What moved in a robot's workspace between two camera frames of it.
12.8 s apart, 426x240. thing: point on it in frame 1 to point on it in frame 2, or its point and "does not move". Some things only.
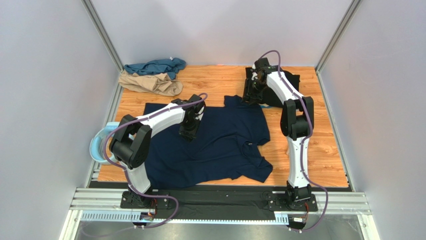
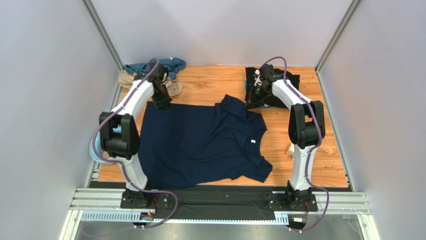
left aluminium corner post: (103, 34) does not move
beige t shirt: (156, 83) does not move
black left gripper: (189, 135) to (161, 104)
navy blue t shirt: (226, 145) does not move
